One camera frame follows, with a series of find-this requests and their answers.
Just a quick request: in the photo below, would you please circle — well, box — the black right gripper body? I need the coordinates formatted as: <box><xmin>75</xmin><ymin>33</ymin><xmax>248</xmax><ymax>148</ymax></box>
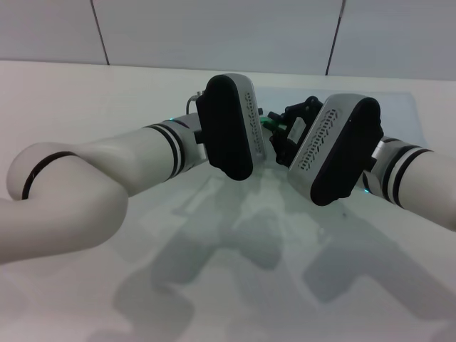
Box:
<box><xmin>271</xmin><ymin>95</ymin><xmax>324</xmax><ymax>167</ymax></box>

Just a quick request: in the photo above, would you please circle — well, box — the clear document bag green zipper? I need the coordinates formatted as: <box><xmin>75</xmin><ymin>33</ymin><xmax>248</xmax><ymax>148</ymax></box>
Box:
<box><xmin>254</xmin><ymin>85</ymin><xmax>427</xmax><ymax>152</ymax></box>

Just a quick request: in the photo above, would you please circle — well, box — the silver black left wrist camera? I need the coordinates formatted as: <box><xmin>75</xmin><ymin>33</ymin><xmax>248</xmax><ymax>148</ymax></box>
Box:
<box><xmin>196</xmin><ymin>73</ymin><xmax>266</xmax><ymax>182</ymax></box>

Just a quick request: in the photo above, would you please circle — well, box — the silver left wrist cable connector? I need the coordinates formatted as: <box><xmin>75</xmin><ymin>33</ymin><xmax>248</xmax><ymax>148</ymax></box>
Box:
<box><xmin>185</xmin><ymin>90</ymin><xmax>206</xmax><ymax>115</ymax></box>

